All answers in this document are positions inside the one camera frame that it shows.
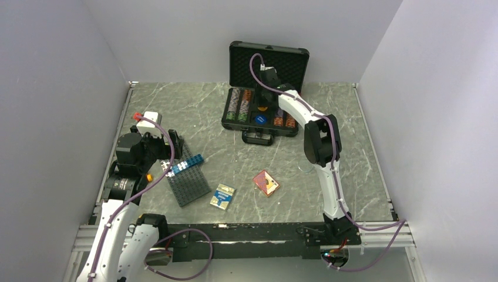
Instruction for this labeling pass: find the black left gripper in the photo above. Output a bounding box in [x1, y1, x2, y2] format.
[131, 126, 183, 173]

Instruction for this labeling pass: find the blue small blind button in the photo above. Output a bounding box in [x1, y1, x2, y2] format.
[254, 114, 268, 125]

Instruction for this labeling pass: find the red playing card deck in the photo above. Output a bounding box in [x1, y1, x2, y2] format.
[253, 170, 281, 197]

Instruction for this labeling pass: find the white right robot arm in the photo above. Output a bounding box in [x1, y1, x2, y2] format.
[250, 66, 355, 244]

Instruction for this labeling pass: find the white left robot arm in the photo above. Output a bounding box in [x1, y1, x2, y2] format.
[77, 127, 184, 281]

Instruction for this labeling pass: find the black poker set case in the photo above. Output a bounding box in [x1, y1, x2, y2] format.
[221, 41, 309, 146]

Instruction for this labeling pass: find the light blue lego brick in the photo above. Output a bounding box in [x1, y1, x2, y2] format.
[171, 162, 189, 174]

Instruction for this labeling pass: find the dark teal lego brick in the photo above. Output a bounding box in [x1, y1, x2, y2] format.
[185, 154, 204, 167]

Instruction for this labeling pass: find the dark grey lego baseplate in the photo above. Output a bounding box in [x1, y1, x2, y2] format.
[166, 144, 211, 207]

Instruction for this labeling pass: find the blue playing card deck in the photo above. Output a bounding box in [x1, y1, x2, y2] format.
[210, 183, 236, 210]

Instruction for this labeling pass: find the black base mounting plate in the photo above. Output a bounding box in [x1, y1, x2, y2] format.
[165, 222, 362, 262]

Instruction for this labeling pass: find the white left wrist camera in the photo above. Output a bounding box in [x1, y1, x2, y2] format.
[133, 111, 162, 137]

